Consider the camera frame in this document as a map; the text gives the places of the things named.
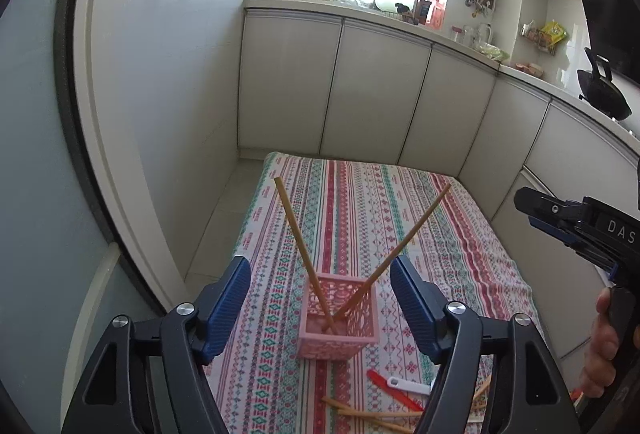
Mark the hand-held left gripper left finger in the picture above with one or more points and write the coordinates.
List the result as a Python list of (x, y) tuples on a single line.
[(227, 309)]

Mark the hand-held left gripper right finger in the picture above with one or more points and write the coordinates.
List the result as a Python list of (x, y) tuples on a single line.
[(415, 309)]

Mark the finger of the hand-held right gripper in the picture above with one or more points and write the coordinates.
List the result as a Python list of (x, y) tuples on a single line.
[(590, 254), (545, 209)]

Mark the pink plastic basket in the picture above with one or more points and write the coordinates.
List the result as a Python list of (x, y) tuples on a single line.
[(350, 344)]

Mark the white plastic spoon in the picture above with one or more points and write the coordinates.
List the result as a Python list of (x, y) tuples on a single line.
[(405, 385)]

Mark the red plastic knife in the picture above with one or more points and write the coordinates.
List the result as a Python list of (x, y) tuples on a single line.
[(385, 384)]

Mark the person's right hand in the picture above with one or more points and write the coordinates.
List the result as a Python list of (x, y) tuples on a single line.
[(602, 354)]

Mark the patterned tablecloth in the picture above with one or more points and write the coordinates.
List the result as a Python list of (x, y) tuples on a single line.
[(350, 214)]

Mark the black wok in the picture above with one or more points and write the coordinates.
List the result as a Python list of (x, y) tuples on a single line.
[(607, 94)]

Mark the green leafy vegetables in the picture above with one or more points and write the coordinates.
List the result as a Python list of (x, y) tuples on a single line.
[(490, 52)]

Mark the yellow green snack packet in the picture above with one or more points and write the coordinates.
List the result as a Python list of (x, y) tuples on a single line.
[(555, 32)]

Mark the clear glass pitcher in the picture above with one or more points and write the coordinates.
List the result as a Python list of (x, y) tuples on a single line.
[(485, 34)]

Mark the white kitchen base cabinets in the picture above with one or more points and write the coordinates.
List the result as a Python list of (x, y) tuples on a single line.
[(380, 89)]

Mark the black range hood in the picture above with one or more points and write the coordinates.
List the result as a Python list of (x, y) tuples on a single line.
[(610, 4)]

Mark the red plastic bottle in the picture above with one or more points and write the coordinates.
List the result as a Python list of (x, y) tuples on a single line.
[(437, 12)]

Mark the orange dish soap bottle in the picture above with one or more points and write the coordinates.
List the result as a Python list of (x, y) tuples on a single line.
[(424, 12)]

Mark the frosted glass sliding door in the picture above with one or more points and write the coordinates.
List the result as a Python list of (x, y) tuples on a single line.
[(40, 164)]

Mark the white kitchen countertop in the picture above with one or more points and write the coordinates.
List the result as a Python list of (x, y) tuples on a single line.
[(350, 9)]

